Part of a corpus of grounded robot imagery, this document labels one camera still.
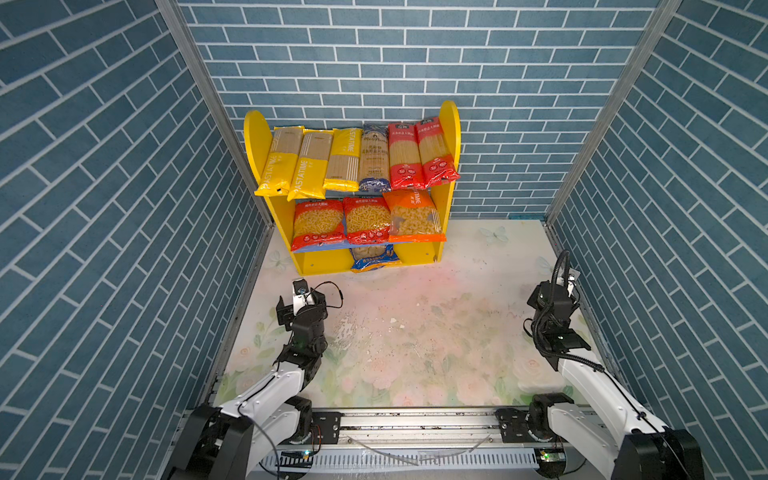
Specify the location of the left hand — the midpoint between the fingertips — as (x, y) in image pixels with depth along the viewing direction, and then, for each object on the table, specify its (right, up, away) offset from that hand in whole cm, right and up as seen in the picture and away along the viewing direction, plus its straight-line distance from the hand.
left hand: (298, 292), depth 84 cm
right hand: (+72, +3, -2) cm, 72 cm away
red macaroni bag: (+3, +20, +11) cm, 23 cm away
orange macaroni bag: (+34, +23, +13) cm, 43 cm away
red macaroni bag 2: (+19, +22, +12) cm, 31 cm away
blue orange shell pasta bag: (+19, +9, +15) cm, 26 cm away
